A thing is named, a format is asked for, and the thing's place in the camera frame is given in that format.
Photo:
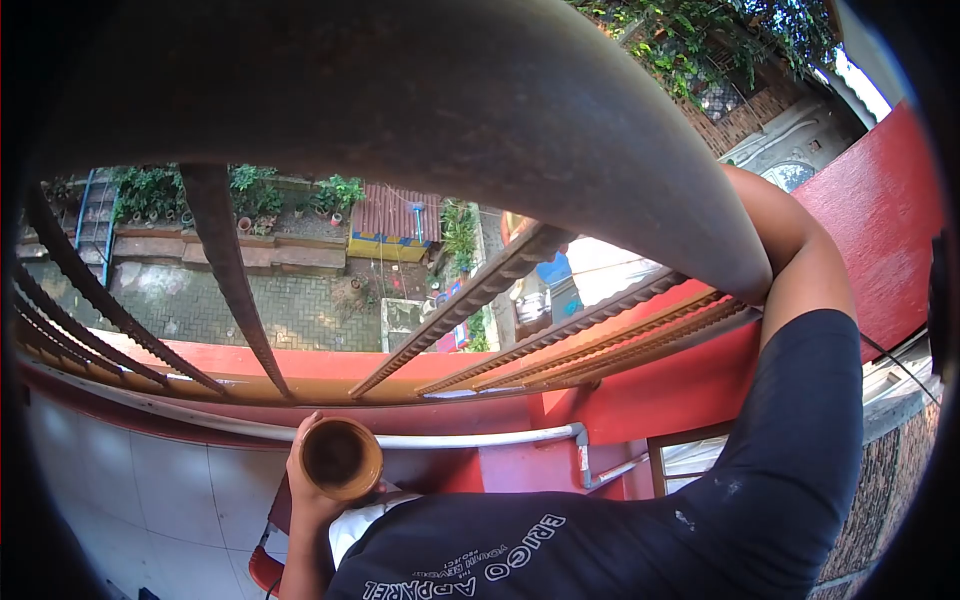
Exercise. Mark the person's left hand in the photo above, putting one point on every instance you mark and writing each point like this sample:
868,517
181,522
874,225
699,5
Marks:
304,499

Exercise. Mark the person's left thumb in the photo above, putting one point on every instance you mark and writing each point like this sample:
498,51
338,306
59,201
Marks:
308,429

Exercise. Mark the person's left fingers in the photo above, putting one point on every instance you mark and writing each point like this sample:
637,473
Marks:
379,490

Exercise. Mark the brown clay cup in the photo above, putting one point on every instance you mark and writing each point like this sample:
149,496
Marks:
339,457

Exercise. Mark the white cloth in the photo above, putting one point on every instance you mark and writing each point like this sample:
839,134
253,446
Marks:
358,525

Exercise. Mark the white pipe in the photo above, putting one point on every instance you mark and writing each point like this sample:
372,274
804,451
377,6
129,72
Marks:
480,437

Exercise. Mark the red chair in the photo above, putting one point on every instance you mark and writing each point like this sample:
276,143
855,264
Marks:
266,570

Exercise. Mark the person's body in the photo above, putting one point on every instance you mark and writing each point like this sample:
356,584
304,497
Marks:
600,540

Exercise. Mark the yellow shed with red roof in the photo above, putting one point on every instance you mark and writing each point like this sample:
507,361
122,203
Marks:
394,217

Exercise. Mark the row of garden plants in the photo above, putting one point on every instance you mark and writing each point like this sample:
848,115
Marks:
255,193

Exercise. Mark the blue ladder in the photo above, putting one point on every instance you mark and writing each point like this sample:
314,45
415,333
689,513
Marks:
96,225

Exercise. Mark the wooden framed window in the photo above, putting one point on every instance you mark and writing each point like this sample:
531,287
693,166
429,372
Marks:
686,465

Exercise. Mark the rusty metal balcony railing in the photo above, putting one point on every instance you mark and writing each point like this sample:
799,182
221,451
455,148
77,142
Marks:
450,112

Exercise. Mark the green climbing plants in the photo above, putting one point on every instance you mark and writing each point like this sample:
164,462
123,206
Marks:
697,37

